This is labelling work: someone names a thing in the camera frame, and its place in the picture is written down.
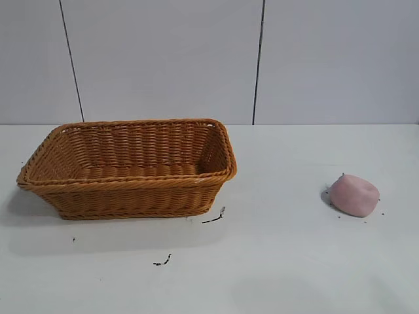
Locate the brown woven wicker basket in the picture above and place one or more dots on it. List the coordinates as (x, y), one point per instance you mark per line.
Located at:
(131, 196)

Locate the pink peach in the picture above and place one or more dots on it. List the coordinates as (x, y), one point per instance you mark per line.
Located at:
(353, 198)

